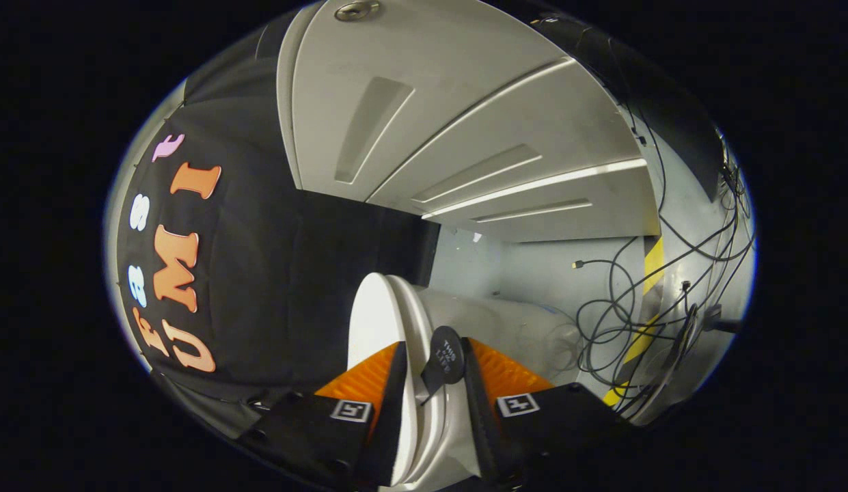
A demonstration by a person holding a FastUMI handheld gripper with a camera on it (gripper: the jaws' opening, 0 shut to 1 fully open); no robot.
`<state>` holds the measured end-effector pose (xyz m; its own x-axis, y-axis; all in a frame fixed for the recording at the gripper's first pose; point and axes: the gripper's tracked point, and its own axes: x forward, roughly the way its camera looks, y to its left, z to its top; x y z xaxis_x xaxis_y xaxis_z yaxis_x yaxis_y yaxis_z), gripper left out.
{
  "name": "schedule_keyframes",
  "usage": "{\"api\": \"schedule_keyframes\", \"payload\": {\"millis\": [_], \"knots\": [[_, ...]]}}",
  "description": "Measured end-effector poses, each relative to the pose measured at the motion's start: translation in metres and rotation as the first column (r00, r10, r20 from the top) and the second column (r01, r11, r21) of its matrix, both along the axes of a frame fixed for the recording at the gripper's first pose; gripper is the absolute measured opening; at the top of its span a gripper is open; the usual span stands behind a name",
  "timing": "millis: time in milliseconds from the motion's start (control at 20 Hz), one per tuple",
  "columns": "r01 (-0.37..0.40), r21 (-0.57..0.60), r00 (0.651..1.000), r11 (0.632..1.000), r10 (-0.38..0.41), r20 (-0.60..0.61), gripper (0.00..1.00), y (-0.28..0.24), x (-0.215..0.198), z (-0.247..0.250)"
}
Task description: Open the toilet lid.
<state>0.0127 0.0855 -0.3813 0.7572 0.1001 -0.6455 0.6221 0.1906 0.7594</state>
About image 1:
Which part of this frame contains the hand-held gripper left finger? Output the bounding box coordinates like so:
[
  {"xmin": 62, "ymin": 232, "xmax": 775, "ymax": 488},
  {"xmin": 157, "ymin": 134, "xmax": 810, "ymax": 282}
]
[{"xmin": 236, "ymin": 340, "xmax": 409, "ymax": 489}]

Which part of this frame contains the black backdrop cloth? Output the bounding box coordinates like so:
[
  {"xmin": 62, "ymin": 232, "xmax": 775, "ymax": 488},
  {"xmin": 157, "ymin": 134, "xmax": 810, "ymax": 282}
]
[{"xmin": 116, "ymin": 41, "xmax": 441, "ymax": 438}]

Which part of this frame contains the white toilet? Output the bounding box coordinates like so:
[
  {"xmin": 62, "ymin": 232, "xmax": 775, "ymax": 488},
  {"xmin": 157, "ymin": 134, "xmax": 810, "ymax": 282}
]
[{"xmin": 396, "ymin": 277, "xmax": 583, "ymax": 482}]

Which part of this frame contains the black round lid pull tab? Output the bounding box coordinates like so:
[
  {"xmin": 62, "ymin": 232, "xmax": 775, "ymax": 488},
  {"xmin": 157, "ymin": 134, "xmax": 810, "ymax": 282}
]
[{"xmin": 421, "ymin": 326, "xmax": 465, "ymax": 408}]

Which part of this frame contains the tangle of black cables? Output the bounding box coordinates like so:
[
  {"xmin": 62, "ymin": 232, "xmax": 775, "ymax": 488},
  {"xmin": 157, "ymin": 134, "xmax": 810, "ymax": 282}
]
[{"xmin": 571, "ymin": 102, "xmax": 757, "ymax": 419}]

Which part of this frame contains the white toilet lid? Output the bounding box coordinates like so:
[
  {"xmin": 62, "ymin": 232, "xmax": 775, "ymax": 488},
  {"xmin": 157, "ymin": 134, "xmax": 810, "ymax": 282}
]
[{"xmin": 347, "ymin": 272, "xmax": 424, "ymax": 487}]

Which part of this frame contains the yellow black floor tape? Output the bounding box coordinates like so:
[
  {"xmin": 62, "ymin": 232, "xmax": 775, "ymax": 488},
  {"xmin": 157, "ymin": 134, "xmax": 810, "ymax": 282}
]
[{"xmin": 601, "ymin": 236, "xmax": 666, "ymax": 408}]

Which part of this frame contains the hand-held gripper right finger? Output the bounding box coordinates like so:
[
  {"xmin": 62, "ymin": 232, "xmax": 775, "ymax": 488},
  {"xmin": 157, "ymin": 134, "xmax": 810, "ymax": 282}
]
[{"xmin": 460, "ymin": 336, "xmax": 640, "ymax": 490}]

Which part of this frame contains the white drawer cabinet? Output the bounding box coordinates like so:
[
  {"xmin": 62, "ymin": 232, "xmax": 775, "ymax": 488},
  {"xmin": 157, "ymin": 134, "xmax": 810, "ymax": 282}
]
[{"xmin": 277, "ymin": 0, "xmax": 661, "ymax": 244}]

